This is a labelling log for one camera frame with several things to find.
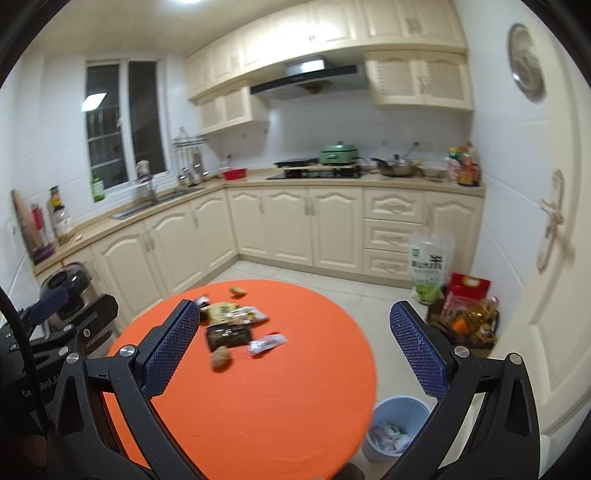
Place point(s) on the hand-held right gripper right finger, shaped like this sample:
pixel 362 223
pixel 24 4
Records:
pixel 418 355

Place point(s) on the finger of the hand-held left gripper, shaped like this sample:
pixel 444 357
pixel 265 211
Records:
pixel 99 318
pixel 48 302

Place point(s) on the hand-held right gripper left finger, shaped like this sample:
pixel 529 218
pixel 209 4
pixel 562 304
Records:
pixel 173 350

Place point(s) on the brown walnut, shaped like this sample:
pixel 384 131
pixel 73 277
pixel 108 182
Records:
pixel 220 359

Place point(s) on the pale blue waste bin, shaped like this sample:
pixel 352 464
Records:
pixel 406 408

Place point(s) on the black snack wrapper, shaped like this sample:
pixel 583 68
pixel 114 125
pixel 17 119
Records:
pixel 228 337

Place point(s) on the yellow white snack packet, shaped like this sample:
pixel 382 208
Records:
pixel 221 313

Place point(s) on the beige snack packet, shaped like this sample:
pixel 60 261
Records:
pixel 251 316

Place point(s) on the white wrappers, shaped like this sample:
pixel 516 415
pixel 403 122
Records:
pixel 388 436

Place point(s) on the white wrapper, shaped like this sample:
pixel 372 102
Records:
pixel 268 344

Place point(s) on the black rice cooker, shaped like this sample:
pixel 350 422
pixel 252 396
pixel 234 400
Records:
pixel 69 281

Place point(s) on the purple knife holder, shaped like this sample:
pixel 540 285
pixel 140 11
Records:
pixel 44 254

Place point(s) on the cooking oil bottle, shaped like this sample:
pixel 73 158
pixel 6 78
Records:
pixel 475 319

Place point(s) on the red gift bag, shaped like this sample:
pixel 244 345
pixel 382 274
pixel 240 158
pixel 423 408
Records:
pixel 466 295

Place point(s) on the white green rice bag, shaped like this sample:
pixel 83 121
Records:
pixel 429 272

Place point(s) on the ginger piece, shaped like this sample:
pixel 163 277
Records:
pixel 238 291

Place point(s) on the yellow label sauce bottle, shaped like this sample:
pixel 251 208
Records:
pixel 56 197

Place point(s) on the steel kitchen sink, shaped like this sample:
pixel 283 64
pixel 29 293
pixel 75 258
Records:
pixel 138 210

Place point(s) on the green glass bottle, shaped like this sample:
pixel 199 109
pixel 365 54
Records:
pixel 98 189

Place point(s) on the steel faucet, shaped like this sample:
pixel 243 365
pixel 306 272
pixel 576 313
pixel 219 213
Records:
pixel 150 191

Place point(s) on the white door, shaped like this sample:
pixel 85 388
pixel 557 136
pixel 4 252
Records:
pixel 568 323

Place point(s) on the pink dish cloth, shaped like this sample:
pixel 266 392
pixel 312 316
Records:
pixel 144 168

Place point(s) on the cream base cabinets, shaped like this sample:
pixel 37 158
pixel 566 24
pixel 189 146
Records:
pixel 277 226

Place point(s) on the steel ladle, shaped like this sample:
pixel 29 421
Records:
pixel 203 166
pixel 194 168
pixel 183 173

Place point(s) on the dark barred window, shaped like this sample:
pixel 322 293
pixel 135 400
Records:
pixel 106 129

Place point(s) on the red plastic basin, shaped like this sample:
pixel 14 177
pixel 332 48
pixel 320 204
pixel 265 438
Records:
pixel 234 174

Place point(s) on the steel wok with lid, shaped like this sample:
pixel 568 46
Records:
pixel 395 170

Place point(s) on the pale seasoning bottle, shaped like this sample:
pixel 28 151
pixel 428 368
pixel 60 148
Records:
pixel 455 170

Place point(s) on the black gas stove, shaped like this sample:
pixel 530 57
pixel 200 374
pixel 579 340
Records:
pixel 314 173

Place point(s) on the green electric cooking pot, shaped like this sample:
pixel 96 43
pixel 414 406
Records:
pixel 340 154

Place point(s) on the small cream lattice cabinet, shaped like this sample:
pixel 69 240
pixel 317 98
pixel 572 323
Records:
pixel 231 110

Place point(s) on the wide cream lattice cabinet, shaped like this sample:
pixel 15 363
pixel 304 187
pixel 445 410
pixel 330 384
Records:
pixel 415 81

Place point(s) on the black range hood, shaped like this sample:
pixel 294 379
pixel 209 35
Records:
pixel 304 81

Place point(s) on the steel utensil rail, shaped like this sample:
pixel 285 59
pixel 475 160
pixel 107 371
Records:
pixel 189 141

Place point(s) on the round silver wall clock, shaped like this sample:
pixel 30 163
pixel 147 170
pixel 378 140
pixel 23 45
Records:
pixel 526 62

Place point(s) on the cream upper wall cabinets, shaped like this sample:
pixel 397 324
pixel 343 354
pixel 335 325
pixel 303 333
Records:
pixel 277 41

